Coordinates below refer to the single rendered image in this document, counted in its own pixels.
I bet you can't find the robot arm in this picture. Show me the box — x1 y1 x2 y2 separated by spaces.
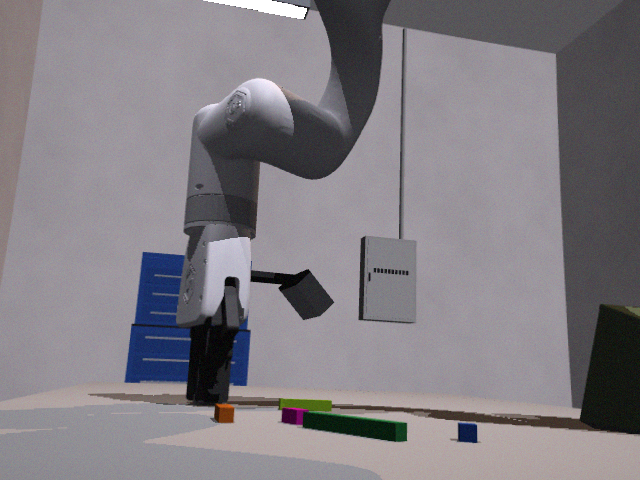
184 0 391 320

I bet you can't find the lime green rod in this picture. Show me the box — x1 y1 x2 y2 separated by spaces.
279 398 332 412

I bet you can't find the magenta block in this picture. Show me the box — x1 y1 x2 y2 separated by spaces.
281 408 309 425

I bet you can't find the orange block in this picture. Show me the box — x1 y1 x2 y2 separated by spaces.
214 404 234 423

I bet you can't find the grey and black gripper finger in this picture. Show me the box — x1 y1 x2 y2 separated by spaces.
195 277 239 403
186 324 204 401

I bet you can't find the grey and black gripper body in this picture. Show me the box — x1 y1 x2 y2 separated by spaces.
176 221 256 328

